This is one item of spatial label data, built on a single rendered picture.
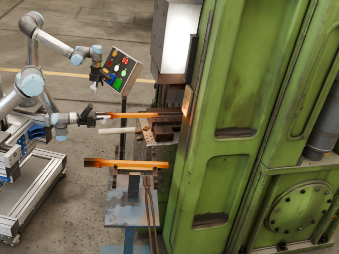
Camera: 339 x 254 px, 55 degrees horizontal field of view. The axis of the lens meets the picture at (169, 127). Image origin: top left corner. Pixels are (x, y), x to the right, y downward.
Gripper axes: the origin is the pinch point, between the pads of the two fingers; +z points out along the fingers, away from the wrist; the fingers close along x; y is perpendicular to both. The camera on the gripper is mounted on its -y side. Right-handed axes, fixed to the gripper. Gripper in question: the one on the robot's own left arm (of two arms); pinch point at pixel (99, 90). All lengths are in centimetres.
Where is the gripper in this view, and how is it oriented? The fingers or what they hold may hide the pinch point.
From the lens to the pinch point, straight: 260.0
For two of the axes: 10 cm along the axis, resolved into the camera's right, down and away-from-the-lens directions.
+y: -9.7, -2.1, 0.9
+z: -1.2, 8.3, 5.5
